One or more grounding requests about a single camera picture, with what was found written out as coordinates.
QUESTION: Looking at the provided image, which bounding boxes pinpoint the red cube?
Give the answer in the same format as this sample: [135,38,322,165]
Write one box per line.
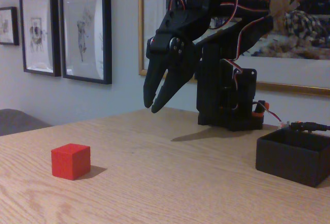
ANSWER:
[51,143,91,181]

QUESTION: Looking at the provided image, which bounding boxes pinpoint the black box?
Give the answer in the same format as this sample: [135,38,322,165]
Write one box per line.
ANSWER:
[255,127,330,188]

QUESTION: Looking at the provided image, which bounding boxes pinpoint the large black framed drawing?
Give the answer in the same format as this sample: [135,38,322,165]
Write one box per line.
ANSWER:
[59,0,113,85]

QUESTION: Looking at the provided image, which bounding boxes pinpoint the orange table clamp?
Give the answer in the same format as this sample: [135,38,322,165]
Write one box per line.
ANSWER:
[252,100,270,118]

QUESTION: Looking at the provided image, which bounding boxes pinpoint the medium black framed drawing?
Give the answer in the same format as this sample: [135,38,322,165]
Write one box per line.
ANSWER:
[19,0,62,78]

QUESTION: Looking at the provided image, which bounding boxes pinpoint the grey upholstered chair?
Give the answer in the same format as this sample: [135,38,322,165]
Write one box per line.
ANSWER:
[0,108,53,137]

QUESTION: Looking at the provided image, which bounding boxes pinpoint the small black framed drawing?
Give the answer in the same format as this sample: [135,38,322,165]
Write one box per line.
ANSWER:
[0,6,20,46]

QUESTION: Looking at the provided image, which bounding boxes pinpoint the red white servo cable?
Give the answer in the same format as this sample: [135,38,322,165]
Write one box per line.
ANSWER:
[169,0,273,75]

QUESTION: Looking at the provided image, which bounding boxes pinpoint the red white base cable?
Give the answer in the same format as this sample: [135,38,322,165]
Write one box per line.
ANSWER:
[258,101,289,128]

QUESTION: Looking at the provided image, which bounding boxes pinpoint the black power cable plug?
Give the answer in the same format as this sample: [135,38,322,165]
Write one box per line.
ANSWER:
[290,121,330,132]

